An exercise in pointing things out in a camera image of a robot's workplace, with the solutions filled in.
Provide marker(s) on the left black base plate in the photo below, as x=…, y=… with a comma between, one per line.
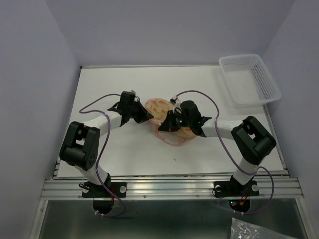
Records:
x=90, y=190

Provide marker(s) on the white plastic basket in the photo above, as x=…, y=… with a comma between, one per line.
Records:
x=248, y=80

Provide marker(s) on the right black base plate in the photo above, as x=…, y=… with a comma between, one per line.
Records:
x=233, y=189

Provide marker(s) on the aluminium mounting rail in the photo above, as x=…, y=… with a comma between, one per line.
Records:
x=173, y=188

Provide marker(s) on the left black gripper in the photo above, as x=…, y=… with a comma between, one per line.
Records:
x=144, y=115

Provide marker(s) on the floral mesh laundry bag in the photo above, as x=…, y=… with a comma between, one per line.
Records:
x=158, y=108

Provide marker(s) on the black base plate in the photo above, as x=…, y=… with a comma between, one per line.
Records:
x=233, y=189
x=90, y=190

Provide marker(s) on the clear plastic bag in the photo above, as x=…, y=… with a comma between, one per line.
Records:
x=244, y=230

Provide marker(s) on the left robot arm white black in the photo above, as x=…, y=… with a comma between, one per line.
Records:
x=85, y=142

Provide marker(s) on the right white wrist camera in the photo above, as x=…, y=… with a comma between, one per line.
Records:
x=176, y=107

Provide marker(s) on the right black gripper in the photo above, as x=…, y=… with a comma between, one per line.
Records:
x=168, y=125

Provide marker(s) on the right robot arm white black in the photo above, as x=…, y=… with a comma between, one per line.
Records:
x=252, y=139

